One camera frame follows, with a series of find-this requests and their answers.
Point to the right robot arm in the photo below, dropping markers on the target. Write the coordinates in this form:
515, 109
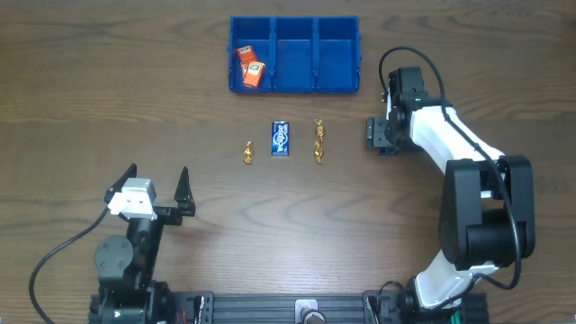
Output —
450, 139

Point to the gold candy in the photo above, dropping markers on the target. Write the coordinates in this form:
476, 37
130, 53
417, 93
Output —
248, 153
319, 129
318, 152

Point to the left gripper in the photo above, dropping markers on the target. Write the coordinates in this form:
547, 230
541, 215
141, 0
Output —
168, 216

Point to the mounting rail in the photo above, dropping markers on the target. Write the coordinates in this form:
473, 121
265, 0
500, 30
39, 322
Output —
261, 308

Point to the orange candy box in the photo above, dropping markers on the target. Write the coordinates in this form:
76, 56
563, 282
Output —
245, 55
254, 75
244, 71

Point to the blue tray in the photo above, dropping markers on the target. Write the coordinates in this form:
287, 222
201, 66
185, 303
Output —
294, 67

